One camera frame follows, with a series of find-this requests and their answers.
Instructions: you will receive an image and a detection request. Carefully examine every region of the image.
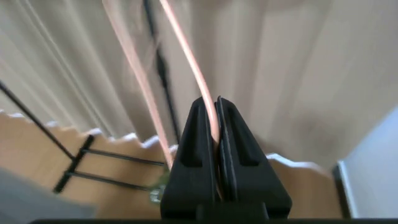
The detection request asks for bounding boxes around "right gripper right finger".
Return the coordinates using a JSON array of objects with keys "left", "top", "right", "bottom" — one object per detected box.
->
[{"left": 216, "top": 95, "right": 293, "bottom": 218}]

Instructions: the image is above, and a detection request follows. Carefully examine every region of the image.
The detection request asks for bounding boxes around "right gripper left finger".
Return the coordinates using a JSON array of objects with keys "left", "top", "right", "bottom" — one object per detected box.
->
[{"left": 160, "top": 96, "right": 218, "bottom": 218}]

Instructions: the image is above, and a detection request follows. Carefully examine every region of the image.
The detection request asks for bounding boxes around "pink clothes hanger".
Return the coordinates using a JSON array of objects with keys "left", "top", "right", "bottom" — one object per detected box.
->
[{"left": 102, "top": 0, "right": 223, "bottom": 200}]

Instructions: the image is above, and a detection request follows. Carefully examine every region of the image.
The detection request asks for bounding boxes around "black clothes rack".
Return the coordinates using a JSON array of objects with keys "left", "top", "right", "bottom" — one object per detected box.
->
[{"left": 0, "top": 0, "right": 182, "bottom": 194}]

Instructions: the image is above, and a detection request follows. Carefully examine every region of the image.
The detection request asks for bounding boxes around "green printed garment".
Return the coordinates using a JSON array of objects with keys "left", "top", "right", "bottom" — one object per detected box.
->
[{"left": 149, "top": 174, "right": 170, "bottom": 205}]

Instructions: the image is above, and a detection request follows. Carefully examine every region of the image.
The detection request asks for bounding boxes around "beige curtain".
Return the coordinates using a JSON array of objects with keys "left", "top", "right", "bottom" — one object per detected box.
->
[{"left": 0, "top": 0, "right": 398, "bottom": 170}]

